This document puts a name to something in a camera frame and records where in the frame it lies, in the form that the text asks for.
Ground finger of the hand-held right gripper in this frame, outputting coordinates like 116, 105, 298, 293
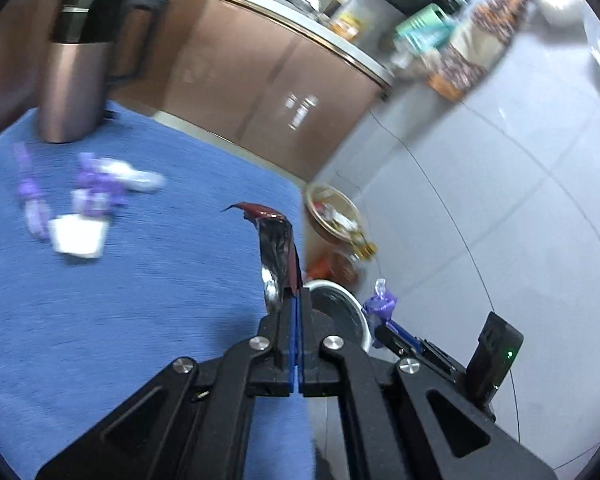
374, 322, 469, 387

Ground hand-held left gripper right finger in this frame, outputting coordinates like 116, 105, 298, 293
299, 287, 557, 480

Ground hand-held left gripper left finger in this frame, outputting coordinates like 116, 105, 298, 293
35, 300, 299, 480

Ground small purple wrapper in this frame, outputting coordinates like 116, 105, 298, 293
362, 278, 399, 331

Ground white round bin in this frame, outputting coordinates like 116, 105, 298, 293
302, 280, 372, 354

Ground red foil wrapper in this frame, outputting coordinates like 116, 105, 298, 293
221, 202, 304, 317

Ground bagged bin with rubbish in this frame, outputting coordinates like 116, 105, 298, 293
303, 184, 379, 287

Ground clear plastic wrapper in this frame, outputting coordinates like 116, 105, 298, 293
98, 157, 167, 195

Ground crumpled white tissue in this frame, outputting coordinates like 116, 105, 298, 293
49, 213, 110, 260

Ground crumpled purple wrapper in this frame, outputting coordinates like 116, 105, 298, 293
71, 152, 129, 219

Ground brown kitchen base cabinets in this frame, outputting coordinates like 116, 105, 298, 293
0, 0, 397, 182

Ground long purple wrapper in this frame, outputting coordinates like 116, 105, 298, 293
12, 142, 51, 239

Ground patterned hanging apron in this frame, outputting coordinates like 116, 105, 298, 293
426, 0, 532, 102

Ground green hanging bag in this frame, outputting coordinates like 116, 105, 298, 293
394, 3, 457, 52

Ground yellow box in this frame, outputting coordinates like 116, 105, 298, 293
329, 12, 362, 42

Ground brown electric kettle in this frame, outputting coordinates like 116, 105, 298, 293
37, 0, 169, 145

